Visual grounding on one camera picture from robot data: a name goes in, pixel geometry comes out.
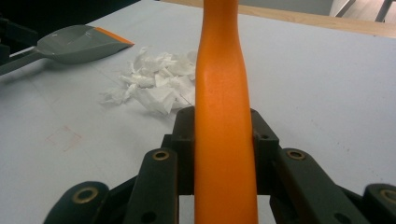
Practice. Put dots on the grey metal stand leg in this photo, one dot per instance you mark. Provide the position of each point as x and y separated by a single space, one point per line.
383 10
344 7

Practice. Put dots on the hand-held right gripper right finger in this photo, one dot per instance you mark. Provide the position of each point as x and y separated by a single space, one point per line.
263 140

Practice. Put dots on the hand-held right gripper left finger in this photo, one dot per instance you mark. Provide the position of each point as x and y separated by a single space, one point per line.
184 146

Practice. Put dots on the grey dustpan with orange lip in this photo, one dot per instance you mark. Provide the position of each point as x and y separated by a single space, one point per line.
73 46

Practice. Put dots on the pile of white tissue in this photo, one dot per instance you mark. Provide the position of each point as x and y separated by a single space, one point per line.
155 84

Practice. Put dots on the orange hand brush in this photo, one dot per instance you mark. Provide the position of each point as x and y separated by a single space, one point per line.
222 124

